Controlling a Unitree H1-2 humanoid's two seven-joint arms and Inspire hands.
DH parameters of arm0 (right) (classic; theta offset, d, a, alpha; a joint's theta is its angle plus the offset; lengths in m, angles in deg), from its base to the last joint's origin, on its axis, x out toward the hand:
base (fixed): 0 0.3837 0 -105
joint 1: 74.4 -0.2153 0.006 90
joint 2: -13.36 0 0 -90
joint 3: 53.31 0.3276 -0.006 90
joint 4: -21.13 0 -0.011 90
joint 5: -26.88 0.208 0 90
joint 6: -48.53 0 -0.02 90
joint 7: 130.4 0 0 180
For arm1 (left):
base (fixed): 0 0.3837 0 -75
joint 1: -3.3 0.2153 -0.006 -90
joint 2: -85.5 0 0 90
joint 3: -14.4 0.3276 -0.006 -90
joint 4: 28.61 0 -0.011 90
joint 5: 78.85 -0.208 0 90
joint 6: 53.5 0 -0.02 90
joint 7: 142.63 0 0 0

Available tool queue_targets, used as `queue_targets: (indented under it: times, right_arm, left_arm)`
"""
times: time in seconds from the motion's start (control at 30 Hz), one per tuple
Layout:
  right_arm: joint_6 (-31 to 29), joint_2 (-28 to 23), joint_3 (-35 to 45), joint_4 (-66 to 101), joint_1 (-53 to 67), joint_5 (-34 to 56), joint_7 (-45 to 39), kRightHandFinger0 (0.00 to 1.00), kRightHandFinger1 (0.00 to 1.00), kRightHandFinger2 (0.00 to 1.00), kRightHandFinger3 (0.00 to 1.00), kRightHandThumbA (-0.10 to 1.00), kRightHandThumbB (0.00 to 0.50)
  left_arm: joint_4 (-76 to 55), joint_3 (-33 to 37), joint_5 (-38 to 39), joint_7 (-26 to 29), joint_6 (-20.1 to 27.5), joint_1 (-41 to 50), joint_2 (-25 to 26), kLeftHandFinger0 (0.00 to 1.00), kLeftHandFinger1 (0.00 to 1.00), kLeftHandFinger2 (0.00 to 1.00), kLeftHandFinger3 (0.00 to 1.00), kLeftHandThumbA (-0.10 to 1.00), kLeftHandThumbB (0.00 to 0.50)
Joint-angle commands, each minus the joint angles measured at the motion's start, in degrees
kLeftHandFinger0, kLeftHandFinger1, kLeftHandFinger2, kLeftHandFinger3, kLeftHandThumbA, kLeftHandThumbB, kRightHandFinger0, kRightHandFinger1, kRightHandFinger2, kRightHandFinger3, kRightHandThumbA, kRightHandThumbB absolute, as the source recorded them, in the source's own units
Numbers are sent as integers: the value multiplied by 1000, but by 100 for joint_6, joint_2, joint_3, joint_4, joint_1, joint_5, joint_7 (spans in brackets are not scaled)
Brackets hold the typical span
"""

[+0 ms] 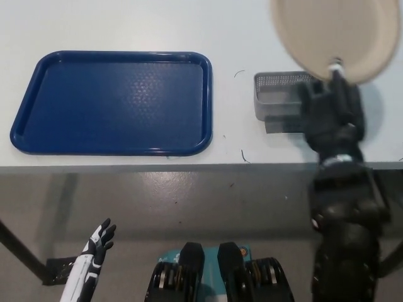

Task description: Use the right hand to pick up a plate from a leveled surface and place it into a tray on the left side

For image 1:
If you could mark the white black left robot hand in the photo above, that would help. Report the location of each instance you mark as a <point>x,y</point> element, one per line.
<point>83,270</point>

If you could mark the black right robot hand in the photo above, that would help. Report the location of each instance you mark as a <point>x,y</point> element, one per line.
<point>330,119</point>

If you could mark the beige round paper plate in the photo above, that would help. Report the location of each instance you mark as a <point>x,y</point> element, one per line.
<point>333,31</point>

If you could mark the black table foot plate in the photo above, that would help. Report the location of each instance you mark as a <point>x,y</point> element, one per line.
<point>58,267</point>

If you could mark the blue plastic serving tray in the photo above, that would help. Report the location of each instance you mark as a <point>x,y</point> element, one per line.
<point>110,104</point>

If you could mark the grey perforated plastic basket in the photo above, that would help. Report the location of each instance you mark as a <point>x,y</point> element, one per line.
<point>277,97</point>

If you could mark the black metal table leg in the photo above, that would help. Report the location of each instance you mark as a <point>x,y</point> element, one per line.
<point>20,251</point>
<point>393,259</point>

